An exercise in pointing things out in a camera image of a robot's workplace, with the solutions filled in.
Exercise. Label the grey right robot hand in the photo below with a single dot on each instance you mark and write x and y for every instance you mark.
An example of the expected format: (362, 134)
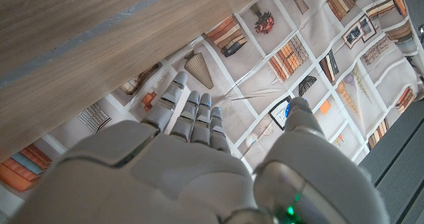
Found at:
(165, 184)

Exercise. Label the printed bookshelf backdrop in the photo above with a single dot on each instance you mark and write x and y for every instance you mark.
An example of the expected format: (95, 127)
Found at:
(298, 25)

